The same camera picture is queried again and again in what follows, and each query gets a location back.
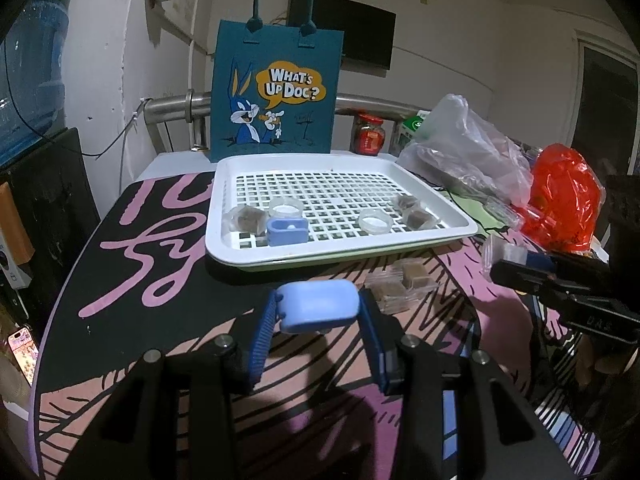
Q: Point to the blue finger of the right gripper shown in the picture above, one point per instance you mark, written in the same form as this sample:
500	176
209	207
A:
539	261

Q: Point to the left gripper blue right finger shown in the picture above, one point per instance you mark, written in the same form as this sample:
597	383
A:
380	334

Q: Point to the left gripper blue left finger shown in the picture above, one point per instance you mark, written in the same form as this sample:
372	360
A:
258	351

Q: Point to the clear packet brown cube table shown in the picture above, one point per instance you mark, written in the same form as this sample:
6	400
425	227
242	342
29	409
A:
390	292

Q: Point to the blue plastic case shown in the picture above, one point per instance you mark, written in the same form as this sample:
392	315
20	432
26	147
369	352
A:
317	306
287	231

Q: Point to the clear packet with brown cube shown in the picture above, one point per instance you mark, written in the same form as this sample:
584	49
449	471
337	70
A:
246	219

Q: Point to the person's right hand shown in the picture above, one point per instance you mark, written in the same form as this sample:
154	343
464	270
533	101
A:
596	354

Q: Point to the clear box with blue label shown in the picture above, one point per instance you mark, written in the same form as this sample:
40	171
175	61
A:
495	249

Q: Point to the red plastic bag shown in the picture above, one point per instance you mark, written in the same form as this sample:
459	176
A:
565	201

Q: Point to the clear round lidded cup right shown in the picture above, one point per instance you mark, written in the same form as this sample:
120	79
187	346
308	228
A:
375	221

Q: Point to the clear round lidded cup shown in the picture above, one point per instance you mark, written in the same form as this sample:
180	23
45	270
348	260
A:
375	221
282	207

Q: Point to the blue plastic case in tray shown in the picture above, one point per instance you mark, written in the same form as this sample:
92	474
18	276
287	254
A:
287	231

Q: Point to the clear packet brown cube tray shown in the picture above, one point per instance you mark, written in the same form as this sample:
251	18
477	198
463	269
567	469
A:
404	203

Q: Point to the white slotted plastic tray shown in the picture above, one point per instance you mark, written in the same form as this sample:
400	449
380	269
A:
334	188

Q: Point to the cartoon print bed sheet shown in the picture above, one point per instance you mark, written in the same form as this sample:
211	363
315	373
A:
150	339

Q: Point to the clear round lidded cup left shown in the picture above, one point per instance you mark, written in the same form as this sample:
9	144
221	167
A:
282	207

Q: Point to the clear grey plastic bag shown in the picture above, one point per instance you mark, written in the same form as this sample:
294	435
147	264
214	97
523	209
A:
456	148

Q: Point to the green white carton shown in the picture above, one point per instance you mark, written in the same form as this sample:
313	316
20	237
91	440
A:
404	131

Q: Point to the red lidded glass jar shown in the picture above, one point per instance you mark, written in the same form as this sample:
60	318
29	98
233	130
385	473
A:
368	135

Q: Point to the teal Bugs Bunny tote bag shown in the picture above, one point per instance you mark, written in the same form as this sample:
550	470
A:
274	87

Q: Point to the black water dispenser cabinet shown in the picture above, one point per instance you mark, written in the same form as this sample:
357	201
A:
52	194

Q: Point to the brown cardboard box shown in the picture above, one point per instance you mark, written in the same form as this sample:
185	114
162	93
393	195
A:
13	231

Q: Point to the blue water cooler bottle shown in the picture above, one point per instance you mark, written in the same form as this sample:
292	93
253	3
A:
32	89

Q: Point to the metal bed rail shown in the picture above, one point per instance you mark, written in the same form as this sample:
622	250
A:
193	107

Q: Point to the black wall television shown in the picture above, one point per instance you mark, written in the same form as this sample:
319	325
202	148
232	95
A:
368	31

